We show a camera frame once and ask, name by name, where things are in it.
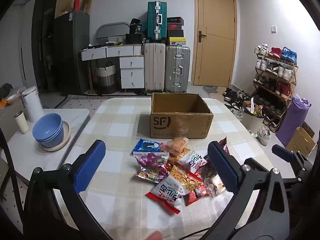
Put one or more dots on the white side table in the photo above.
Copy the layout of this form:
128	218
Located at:
62	122

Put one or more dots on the white green sneaker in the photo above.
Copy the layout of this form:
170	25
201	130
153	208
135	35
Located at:
264	133

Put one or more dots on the metal shoe rack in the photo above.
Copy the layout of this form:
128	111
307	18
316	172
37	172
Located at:
295	75

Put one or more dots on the beige plate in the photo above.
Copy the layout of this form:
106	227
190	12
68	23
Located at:
67	135

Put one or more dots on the white trash bin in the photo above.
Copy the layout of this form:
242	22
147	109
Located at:
252	125

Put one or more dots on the silver suitcase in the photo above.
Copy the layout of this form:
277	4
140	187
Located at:
177	67

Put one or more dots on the red box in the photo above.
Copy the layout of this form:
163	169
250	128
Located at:
77	3

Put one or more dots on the purple snack packet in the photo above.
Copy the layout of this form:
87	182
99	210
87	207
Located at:
150	162
147	176

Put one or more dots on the orange clear snack packet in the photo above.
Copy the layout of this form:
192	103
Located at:
176	145

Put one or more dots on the rows of shoes on rack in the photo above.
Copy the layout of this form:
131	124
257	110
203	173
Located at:
282	72

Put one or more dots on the wooden door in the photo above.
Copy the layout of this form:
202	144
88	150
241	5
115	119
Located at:
215	30

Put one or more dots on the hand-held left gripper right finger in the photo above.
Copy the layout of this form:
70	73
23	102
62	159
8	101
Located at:
222	166

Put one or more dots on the white kettle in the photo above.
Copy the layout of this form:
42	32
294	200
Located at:
32	105

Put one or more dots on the clear pastry packet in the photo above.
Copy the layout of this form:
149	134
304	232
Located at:
215	185

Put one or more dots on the white red noodle snack packet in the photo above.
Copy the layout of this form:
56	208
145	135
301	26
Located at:
193	161
167	192

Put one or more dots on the woven laundry basket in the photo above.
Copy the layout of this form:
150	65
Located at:
106	77

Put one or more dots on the pile of shoes on floor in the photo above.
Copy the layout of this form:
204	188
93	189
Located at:
235	97

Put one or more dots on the small cardboard carton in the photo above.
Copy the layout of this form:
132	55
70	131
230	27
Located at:
300	141

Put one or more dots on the brown paper bag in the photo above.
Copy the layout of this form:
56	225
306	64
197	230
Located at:
87	5

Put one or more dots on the teal suitcase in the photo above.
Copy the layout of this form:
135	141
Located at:
156	20

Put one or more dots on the grey oval board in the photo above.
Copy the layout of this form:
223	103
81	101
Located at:
110	31

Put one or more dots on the person's left hand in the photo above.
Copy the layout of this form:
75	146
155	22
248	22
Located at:
153	236

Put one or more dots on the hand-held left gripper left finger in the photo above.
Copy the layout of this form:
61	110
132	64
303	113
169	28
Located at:
90	165

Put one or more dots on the black white patterned rug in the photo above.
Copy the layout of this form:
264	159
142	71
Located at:
85	102

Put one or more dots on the stack of shoe boxes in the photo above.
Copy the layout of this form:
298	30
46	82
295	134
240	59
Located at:
175	31

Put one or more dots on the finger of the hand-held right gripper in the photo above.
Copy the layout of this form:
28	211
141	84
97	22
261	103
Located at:
282	152

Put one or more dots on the white drawer cabinet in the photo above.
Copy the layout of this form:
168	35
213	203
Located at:
132	72

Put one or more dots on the beige suitcase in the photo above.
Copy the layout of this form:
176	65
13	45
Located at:
154	67

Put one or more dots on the white desk with drawers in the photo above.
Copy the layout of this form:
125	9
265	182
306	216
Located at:
100	53

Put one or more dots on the white wardrobe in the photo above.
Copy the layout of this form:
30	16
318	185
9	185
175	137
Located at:
26	42

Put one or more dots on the dark grey fridge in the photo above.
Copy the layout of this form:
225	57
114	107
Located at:
71	55

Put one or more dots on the white cup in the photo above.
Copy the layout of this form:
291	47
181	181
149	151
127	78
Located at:
21	123

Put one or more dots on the blue cookie packet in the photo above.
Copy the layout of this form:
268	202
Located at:
147	147

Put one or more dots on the brown cardboard box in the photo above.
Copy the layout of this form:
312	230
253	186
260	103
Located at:
175	126

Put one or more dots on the tall black cabinet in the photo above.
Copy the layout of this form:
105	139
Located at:
46	42

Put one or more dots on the black bag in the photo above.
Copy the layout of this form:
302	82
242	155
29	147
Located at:
135	32

